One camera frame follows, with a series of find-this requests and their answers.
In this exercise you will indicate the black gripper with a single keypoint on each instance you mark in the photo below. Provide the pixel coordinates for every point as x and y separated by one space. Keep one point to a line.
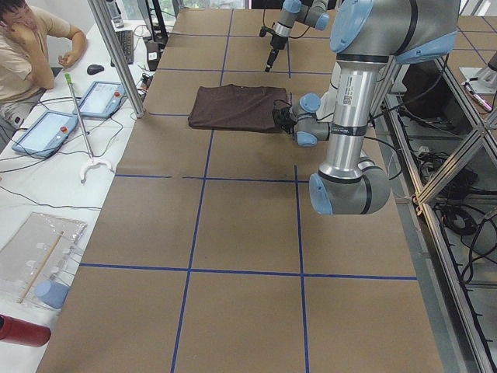
283 118
276 42

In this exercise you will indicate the brown t-shirt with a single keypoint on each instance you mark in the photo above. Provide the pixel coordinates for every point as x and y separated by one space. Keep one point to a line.
236 108

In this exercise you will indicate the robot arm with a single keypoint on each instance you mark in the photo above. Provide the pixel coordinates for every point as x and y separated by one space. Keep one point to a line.
313 14
365 36

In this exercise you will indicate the black keyboard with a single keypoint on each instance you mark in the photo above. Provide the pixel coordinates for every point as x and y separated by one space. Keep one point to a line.
126 42

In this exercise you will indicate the far blue teach pendant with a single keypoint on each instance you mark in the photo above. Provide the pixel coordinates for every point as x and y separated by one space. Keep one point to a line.
101 100

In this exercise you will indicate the blue teach pendant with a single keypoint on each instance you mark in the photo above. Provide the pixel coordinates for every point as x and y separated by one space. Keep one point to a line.
46 135
101 100

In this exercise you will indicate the black computer mouse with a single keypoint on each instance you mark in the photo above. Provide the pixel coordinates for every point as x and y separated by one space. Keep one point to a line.
94 69

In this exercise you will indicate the reacher grabber stick tool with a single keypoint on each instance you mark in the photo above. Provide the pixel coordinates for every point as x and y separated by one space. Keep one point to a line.
93 161

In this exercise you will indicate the near blue teach pendant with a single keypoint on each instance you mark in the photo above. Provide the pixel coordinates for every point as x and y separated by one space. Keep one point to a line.
46 135

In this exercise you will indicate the seated person beige shirt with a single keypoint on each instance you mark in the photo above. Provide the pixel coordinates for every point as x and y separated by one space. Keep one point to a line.
25 68

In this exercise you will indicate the wooden stick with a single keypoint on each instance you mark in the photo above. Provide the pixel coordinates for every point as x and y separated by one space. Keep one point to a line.
40 267

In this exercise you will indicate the clear plastic bag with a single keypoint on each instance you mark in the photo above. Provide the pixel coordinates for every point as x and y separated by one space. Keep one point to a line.
24 251

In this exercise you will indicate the red bottle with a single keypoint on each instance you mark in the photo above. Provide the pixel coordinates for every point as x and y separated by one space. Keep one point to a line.
21 332

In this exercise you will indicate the white camera mast base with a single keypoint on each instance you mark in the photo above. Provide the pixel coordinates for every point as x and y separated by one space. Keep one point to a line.
327 106

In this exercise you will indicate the aluminium frame post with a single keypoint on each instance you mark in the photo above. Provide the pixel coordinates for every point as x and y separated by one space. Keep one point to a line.
103 21

